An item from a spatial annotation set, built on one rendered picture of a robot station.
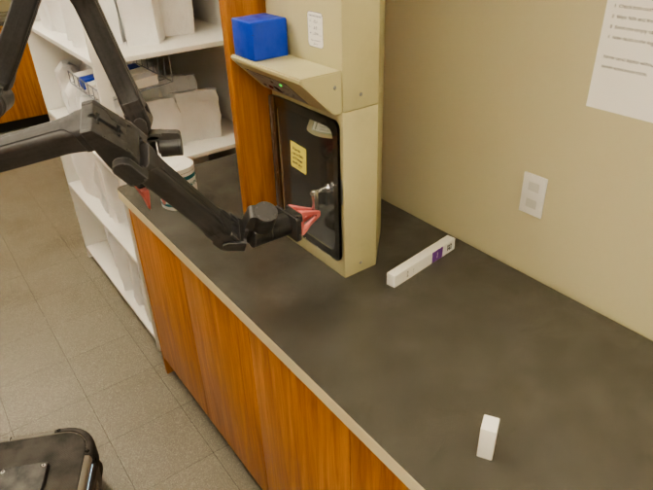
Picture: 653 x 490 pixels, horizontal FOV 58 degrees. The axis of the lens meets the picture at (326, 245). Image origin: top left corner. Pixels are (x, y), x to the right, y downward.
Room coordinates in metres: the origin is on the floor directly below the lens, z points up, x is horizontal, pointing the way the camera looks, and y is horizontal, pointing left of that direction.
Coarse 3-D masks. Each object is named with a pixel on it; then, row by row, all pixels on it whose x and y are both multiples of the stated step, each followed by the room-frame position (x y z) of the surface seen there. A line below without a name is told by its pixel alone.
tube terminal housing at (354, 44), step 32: (288, 0) 1.51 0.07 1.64; (320, 0) 1.40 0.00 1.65; (352, 0) 1.36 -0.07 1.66; (384, 0) 1.55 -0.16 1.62; (288, 32) 1.52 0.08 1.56; (352, 32) 1.36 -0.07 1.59; (384, 32) 1.58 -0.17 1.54; (352, 64) 1.36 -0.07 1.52; (288, 96) 1.53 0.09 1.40; (352, 96) 1.36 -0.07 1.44; (352, 128) 1.36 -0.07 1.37; (352, 160) 1.36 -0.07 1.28; (352, 192) 1.36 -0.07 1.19; (352, 224) 1.36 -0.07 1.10; (320, 256) 1.44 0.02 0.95; (352, 256) 1.35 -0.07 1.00
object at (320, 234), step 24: (288, 120) 1.52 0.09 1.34; (312, 120) 1.42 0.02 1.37; (288, 144) 1.53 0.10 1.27; (312, 144) 1.43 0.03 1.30; (336, 144) 1.34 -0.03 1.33; (288, 168) 1.53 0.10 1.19; (312, 168) 1.43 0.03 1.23; (336, 168) 1.34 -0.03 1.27; (288, 192) 1.54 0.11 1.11; (336, 192) 1.34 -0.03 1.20; (336, 216) 1.35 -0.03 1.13; (312, 240) 1.44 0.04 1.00; (336, 240) 1.35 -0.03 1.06
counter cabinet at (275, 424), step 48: (144, 240) 1.91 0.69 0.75; (192, 288) 1.56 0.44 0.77; (192, 336) 1.63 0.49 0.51; (240, 336) 1.30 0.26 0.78; (192, 384) 1.72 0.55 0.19; (240, 384) 1.34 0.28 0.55; (288, 384) 1.10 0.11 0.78; (240, 432) 1.39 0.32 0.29; (288, 432) 1.12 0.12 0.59; (336, 432) 0.93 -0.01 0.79; (288, 480) 1.14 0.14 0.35; (336, 480) 0.94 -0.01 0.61; (384, 480) 0.80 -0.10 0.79
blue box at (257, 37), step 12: (240, 24) 1.49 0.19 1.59; (252, 24) 1.45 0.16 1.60; (264, 24) 1.47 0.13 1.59; (276, 24) 1.49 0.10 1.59; (240, 36) 1.50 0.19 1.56; (252, 36) 1.45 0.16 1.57; (264, 36) 1.47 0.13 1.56; (276, 36) 1.49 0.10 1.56; (240, 48) 1.50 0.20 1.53; (252, 48) 1.45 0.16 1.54; (264, 48) 1.47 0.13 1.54; (276, 48) 1.49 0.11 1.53
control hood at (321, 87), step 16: (240, 64) 1.52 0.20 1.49; (256, 64) 1.43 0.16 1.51; (272, 64) 1.42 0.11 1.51; (288, 64) 1.41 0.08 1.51; (304, 64) 1.41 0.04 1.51; (320, 64) 1.40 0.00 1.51; (256, 80) 1.57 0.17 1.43; (288, 80) 1.32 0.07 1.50; (304, 80) 1.28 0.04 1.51; (320, 80) 1.30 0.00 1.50; (336, 80) 1.33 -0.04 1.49; (304, 96) 1.35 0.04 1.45; (320, 96) 1.30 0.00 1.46; (336, 96) 1.33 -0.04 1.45; (336, 112) 1.33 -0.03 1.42
